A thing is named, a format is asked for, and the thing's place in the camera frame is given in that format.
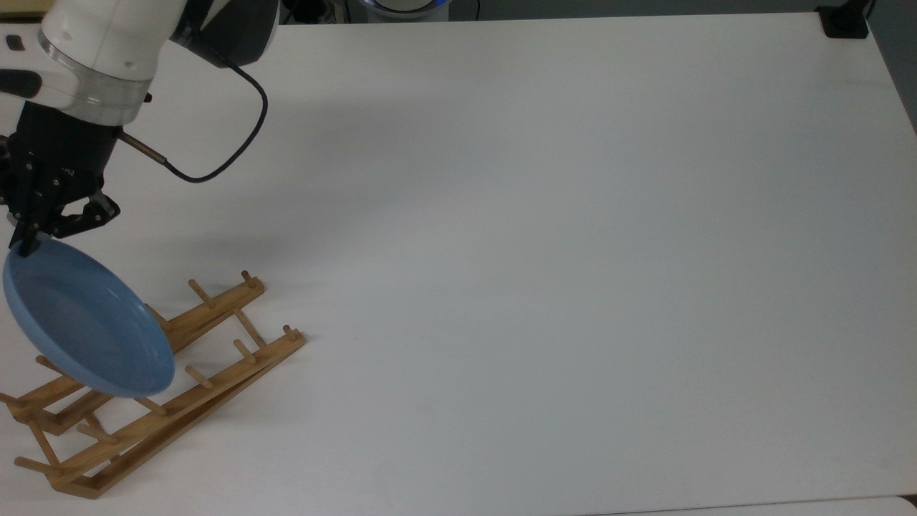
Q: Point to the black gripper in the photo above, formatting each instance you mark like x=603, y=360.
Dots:
x=61, y=154

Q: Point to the blue round plate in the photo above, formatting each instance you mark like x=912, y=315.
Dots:
x=86, y=322

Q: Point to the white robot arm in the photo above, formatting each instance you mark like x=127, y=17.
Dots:
x=107, y=43

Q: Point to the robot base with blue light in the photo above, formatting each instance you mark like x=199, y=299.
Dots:
x=405, y=6

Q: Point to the wooden plate rack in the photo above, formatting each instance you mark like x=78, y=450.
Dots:
x=200, y=373

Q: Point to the beige wooden desk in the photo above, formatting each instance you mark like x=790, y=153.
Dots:
x=21, y=6

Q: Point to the black table clamp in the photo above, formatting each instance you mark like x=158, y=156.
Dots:
x=844, y=20

